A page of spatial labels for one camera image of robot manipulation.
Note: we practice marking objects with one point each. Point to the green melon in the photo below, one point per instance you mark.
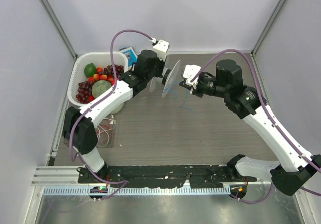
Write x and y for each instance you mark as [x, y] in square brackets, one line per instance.
[100, 88]

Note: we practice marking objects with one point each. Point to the white plastic basket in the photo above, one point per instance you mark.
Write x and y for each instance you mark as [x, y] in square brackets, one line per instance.
[99, 59]

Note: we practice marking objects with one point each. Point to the green lime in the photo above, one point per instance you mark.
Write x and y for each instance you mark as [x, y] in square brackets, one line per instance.
[90, 70]

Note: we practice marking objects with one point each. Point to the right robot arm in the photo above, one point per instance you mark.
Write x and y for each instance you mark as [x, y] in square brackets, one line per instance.
[294, 166]

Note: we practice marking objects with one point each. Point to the small peach fruits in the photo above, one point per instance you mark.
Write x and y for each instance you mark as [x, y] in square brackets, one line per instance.
[101, 74]

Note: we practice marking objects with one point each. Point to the white slotted cable duct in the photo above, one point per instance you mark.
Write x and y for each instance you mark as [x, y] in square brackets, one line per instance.
[95, 191]

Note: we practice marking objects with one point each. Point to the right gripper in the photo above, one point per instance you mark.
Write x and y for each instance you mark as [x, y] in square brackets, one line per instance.
[193, 91]

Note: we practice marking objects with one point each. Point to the dark grape bunch lower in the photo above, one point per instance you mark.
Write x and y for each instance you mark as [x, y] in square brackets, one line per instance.
[84, 90]

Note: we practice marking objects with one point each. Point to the aluminium rail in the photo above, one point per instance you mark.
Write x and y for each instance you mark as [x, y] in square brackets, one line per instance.
[55, 176]

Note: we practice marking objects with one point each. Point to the clear plastic tray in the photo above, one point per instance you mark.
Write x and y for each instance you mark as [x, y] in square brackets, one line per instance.
[105, 132]

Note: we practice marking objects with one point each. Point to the dark grape bunch upper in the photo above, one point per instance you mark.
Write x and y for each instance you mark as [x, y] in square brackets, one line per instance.
[119, 69]

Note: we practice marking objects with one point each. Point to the red strawberry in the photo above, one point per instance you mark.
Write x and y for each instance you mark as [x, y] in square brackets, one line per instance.
[90, 98]

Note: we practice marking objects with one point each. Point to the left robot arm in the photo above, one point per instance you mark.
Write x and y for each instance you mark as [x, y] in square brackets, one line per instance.
[80, 124]

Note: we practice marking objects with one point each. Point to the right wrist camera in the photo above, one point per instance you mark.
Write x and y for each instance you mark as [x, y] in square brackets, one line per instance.
[189, 74]

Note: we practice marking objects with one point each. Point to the dark grape bunch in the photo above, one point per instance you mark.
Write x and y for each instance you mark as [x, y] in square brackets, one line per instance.
[119, 69]
[84, 90]

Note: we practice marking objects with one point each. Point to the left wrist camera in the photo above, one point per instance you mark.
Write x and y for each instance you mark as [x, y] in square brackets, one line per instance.
[160, 47]

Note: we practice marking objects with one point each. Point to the blue white box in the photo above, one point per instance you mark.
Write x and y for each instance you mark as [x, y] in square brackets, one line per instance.
[131, 55]

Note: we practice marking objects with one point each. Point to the white cable spool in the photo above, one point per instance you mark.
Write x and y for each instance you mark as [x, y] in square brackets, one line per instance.
[167, 80]

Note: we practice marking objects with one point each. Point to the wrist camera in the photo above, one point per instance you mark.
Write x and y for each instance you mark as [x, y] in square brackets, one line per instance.
[189, 74]
[160, 47]

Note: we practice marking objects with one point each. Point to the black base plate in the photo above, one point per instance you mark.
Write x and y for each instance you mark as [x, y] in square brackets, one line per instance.
[171, 176]

